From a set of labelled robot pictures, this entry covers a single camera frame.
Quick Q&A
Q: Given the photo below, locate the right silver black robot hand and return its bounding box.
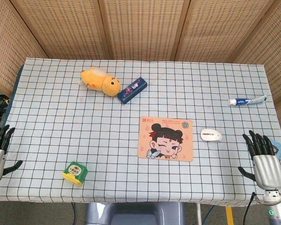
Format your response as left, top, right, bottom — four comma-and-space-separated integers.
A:
238, 130, 281, 190

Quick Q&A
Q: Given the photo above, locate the white computer mouse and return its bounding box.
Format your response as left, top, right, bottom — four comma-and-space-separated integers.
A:
200, 128, 222, 142

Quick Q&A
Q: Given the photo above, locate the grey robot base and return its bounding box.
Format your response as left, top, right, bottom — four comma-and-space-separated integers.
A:
84, 202, 187, 225

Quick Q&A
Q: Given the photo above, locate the orange cartoon girl mouse pad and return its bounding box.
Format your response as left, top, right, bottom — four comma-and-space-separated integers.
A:
137, 116, 194, 162

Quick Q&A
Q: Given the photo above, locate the light blue cardboard box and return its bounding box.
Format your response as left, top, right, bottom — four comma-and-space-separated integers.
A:
268, 138, 281, 160

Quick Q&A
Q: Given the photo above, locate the white blue toothpaste tube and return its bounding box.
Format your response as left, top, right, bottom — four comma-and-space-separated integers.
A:
227, 95, 268, 107

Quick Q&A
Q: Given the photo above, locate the green container with yellow lid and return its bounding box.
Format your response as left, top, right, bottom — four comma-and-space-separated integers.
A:
61, 161, 89, 187

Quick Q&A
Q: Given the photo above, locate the white table leg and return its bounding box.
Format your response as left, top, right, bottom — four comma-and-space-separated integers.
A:
196, 203, 202, 225

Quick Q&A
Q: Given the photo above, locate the white checked tablecloth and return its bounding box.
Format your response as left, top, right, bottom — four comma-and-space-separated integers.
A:
0, 57, 281, 204

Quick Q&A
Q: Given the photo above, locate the yellow plush toy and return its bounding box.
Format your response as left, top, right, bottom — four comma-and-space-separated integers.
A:
79, 66, 121, 97

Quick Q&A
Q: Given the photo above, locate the dark blue rectangular box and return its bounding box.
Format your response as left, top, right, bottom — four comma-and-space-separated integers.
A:
117, 77, 148, 105

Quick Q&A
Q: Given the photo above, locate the woven bamboo folding screen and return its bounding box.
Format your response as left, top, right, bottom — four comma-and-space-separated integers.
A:
0, 0, 281, 150

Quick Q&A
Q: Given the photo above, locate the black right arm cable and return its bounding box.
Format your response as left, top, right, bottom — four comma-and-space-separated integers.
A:
242, 192, 259, 225

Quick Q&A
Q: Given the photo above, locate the blue cable under table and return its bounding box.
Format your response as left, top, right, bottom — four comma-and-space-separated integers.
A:
205, 205, 216, 225
71, 202, 77, 225

